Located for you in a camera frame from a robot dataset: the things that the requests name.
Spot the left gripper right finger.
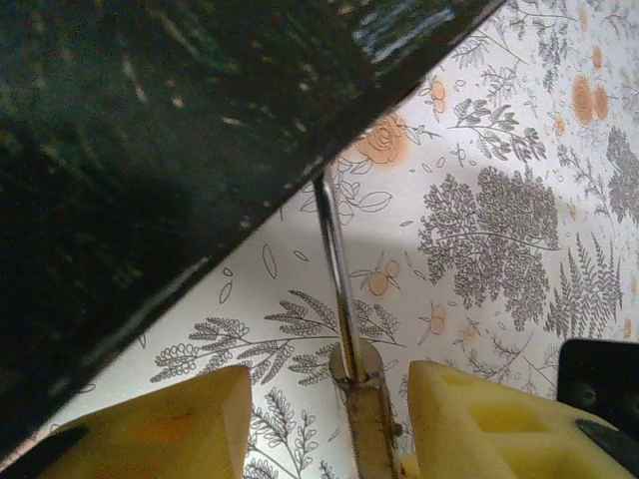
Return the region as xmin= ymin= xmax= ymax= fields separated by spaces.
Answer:
xmin=398 ymin=358 xmax=639 ymax=479

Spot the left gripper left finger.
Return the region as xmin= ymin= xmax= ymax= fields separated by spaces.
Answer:
xmin=0 ymin=363 xmax=254 ymax=479

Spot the floral tablecloth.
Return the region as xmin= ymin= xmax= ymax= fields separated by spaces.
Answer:
xmin=49 ymin=0 xmax=639 ymax=479

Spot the starry night print box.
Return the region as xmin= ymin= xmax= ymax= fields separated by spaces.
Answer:
xmin=0 ymin=0 xmax=508 ymax=470

